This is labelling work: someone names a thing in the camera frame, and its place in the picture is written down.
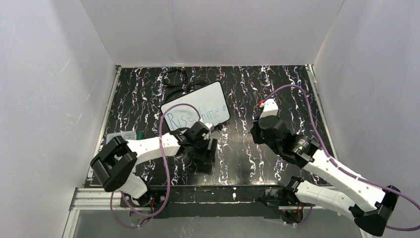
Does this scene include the white whiteboard black frame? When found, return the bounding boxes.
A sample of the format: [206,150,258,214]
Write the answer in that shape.
[160,81,231,131]

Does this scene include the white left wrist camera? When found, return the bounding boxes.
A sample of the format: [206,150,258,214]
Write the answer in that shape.
[199,121,214,137]

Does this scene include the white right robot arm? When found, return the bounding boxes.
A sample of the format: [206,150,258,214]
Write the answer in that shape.
[250,115,398,237]

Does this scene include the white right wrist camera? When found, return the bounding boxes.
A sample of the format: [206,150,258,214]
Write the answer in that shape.
[259,99,278,118]

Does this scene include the black coiled cable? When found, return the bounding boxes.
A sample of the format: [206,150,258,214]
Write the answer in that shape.
[163,67,189,88]

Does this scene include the aluminium table edge rail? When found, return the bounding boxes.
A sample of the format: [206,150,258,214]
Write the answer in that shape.
[305,64,338,159]

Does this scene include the green handled screwdriver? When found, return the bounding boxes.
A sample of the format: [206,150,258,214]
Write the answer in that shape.
[136,132,145,140]

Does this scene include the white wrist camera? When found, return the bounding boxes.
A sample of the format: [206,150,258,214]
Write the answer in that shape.
[259,99,278,118]
[199,121,214,137]

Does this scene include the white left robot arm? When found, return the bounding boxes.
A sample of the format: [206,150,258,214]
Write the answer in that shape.
[90,120,214,199]

